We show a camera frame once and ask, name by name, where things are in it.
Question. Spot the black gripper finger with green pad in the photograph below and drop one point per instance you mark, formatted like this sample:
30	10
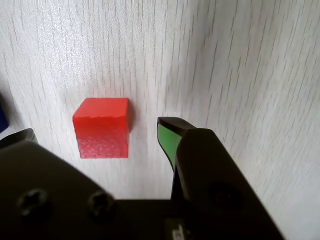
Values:
207	180

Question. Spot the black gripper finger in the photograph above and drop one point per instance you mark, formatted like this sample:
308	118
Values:
37	195

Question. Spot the red wooden cube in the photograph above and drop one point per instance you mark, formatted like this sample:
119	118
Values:
102	127

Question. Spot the blue wooden cube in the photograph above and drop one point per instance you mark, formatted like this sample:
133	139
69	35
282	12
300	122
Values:
3	115

